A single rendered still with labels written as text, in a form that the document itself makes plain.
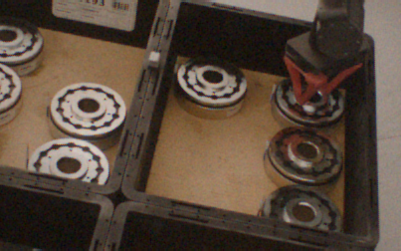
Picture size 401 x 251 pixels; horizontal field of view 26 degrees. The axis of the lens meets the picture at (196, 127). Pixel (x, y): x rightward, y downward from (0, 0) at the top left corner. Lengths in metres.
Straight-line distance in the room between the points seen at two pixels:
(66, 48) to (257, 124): 0.31
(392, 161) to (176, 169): 0.43
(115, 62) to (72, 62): 0.06
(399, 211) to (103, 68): 0.50
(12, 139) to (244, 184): 0.31
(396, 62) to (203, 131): 0.54
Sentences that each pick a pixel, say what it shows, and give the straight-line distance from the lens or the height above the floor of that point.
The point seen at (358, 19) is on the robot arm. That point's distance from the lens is 1.06.
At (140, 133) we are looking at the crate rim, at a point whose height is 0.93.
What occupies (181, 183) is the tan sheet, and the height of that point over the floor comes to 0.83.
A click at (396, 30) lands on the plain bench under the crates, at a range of 1.71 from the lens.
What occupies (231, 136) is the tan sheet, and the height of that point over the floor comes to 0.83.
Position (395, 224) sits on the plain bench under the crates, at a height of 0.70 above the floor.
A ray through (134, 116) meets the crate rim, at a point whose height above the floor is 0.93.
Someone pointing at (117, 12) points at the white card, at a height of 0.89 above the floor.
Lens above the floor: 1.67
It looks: 44 degrees down
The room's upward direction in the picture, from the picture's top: 12 degrees clockwise
